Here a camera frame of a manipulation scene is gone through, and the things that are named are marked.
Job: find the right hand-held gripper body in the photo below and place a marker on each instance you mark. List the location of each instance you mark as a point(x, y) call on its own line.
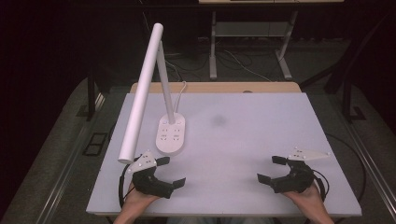
point(297, 180)

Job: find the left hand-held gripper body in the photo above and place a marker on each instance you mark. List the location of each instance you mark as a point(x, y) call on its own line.
point(149, 183)

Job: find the white desk lamp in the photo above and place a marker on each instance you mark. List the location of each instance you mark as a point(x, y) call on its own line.
point(143, 93)

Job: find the person's left hand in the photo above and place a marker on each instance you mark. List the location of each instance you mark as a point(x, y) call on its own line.
point(135, 202)

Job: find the person's right hand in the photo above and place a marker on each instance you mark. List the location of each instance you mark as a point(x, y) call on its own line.
point(309, 200)

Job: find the white table mat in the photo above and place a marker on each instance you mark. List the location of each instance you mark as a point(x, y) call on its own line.
point(233, 155)

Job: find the black metal stand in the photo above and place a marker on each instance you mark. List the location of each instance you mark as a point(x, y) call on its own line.
point(347, 99)
point(91, 96)

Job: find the wooden table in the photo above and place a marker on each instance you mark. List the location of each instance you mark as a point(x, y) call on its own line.
point(218, 87)

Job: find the black floor frame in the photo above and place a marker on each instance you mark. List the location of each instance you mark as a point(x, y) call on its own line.
point(95, 143)

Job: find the grey metal desk frame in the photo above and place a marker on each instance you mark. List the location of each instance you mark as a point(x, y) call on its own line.
point(249, 29)

